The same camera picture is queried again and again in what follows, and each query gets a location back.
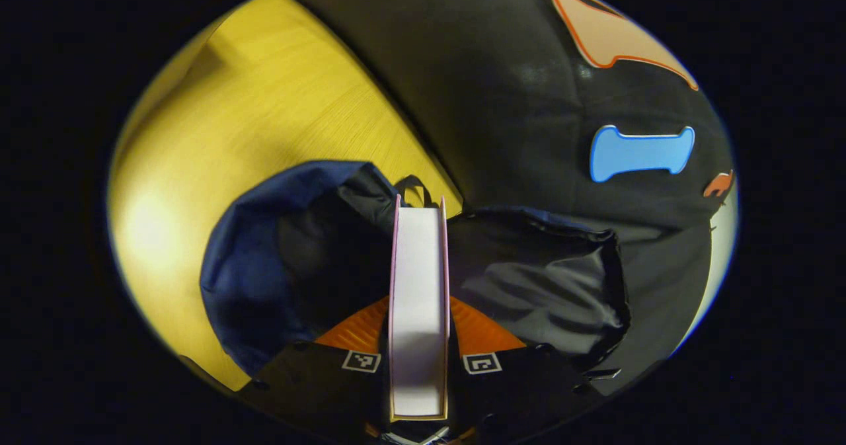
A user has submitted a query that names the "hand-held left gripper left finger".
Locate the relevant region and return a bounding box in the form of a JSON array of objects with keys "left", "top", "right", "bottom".
[{"left": 241, "top": 296, "right": 392, "bottom": 442}]

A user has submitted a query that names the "pink cover book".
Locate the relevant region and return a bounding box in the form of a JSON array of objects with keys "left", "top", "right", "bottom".
[{"left": 387, "top": 194, "right": 451, "bottom": 423}]

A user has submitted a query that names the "blue fabric schoolbag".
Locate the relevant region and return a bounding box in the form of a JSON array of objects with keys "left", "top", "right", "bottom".
[{"left": 198, "top": 159, "right": 632, "bottom": 376}]

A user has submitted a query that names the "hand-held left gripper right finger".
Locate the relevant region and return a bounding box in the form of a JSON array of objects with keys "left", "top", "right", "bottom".
[{"left": 448, "top": 296, "right": 592, "bottom": 442}]

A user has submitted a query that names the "black backdrop cloth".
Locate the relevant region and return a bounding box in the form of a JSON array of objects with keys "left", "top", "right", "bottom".
[{"left": 278, "top": 0, "right": 738, "bottom": 393}]

